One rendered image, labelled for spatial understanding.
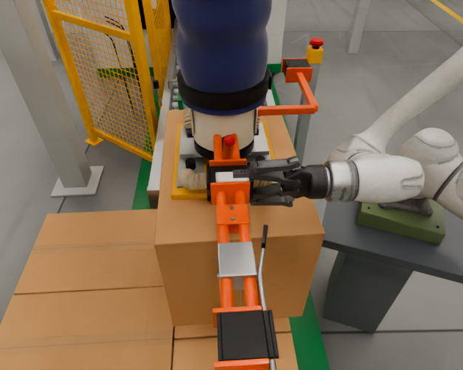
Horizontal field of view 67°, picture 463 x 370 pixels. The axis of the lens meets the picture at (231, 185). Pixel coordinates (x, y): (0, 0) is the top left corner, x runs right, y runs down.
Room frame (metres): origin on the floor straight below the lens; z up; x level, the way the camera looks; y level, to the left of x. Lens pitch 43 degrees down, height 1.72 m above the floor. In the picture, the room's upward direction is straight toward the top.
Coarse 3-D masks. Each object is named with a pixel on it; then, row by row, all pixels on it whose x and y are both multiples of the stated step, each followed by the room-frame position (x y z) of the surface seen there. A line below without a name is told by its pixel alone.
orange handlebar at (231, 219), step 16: (304, 80) 1.03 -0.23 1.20; (304, 96) 0.95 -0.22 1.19; (272, 112) 0.85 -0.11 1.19; (288, 112) 0.86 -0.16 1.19; (304, 112) 0.86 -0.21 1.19; (224, 192) 0.52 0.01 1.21; (240, 192) 0.52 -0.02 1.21; (224, 208) 0.47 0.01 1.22; (240, 208) 0.47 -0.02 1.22; (224, 224) 0.43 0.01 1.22; (240, 224) 0.43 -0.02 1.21; (224, 240) 0.39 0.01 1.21; (240, 240) 0.40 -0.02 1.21; (224, 288) 0.30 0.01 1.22; (256, 288) 0.30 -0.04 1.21; (224, 304) 0.27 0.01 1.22; (256, 304) 0.27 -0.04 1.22
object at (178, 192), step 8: (184, 128) 0.93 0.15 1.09; (176, 136) 0.90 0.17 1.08; (184, 136) 0.89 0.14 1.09; (192, 136) 0.86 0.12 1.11; (176, 144) 0.85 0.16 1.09; (176, 152) 0.81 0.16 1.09; (176, 160) 0.77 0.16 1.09; (184, 160) 0.77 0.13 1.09; (192, 160) 0.74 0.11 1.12; (200, 160) 0.77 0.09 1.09; (208, 160) 0.78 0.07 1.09; (176, 168) 0.74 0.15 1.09; (184, 168) 0.73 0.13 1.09; (192, 168) 0.72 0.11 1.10; (200, 168) 0.73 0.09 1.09; (176, 176) 0.70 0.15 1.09; (176, 184) 0.67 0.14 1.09; (176, 192) 0.64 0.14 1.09; (184, 192) 0.64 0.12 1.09; (192, 192) 0.64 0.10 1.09; (200, 192) 0.64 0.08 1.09
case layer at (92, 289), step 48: (48, 240) 0.91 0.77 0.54; (96, 240) 0.91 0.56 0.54; (144, 240) 0.91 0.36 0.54; (48, 288) 0.69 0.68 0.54; (96, 288) 0.69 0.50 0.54; (144, 288) 0.69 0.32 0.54; (0, 336) 0.51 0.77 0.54; (48, 336) 0.51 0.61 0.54; (96, 336) 0.51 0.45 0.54; (144, 336) 0.51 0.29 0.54; (192, 336) 0.51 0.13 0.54; (288, 336) 0.51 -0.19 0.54
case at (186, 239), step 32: (160, 192) 0.66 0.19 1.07; (160, 224) 0.55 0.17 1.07; (192, 224) 0.55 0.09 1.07; (256, 224) 0.55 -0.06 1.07; (288, 224) 0.55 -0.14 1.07; (320, 224) 0.55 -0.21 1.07; (160, 256) 0.49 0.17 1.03; (192, 256) 0.49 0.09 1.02; (256, 256) 0.51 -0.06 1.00; (288, 256) 0.51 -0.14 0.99; (192, 288) 0.49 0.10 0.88; (288, 288) 0.51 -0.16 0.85; (192, 320) 0.48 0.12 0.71
